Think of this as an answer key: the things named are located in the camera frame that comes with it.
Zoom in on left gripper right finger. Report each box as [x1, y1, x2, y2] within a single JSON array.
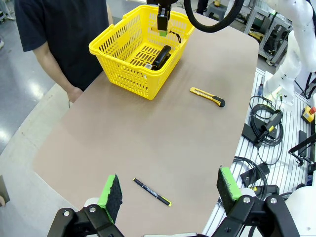
[[213, 166, 301, 237]]

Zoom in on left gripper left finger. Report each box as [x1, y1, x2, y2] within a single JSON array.
[[46, 174, 124, 237]]

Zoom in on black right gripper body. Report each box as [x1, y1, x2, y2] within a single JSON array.
[[147, 0, 178, 7]]

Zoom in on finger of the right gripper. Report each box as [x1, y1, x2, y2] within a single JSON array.
[[157, 5, 171, 37]]

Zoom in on yellow tape measure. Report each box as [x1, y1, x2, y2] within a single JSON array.
[[149, 21, 182, 44]]

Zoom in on black stapler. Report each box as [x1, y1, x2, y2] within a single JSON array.
[[151, 45, 172, 72]]

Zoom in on person's right forearm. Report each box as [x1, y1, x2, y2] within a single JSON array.
[[32, 41, 78, 95]]

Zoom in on yellow plastic shopping basket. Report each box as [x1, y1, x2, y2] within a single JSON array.
[[88, 4, 196, 101]]

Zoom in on person in black t-shirt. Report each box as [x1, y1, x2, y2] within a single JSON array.
[[14, 0, 111, 92]]

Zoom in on person's right hand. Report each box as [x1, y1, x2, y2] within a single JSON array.
[[66, 86, 83, 103]]

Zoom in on black highlighter pen yellow cap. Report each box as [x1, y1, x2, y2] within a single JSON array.
[[133, 177, 172, 207]]

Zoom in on slatted aluminium base platform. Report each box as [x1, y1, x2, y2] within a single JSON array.
[[202, 68, 316, 237]]

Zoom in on yellow black utility knife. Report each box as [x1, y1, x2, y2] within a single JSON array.
[[190, 86, 226, 108]]

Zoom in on yellow emergency stop box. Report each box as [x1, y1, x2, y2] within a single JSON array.
[[301, 105, 316, 124]]

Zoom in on black coiled cable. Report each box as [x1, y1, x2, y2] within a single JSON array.
[[249, 95, 285, 166], [233, 156, 269, 201]]

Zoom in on black corrugated cable hose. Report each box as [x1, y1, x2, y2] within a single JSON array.
[[184, 0, 245, 33]]

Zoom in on black enabling switch yellow label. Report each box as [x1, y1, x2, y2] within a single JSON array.
[[256, 110, 283, 149]]

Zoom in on black camera stand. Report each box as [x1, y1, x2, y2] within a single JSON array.
[[288, 133, 316, 166]]

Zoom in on dark handled screwdriver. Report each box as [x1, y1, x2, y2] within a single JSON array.
[[257, 76, 265, 96]]

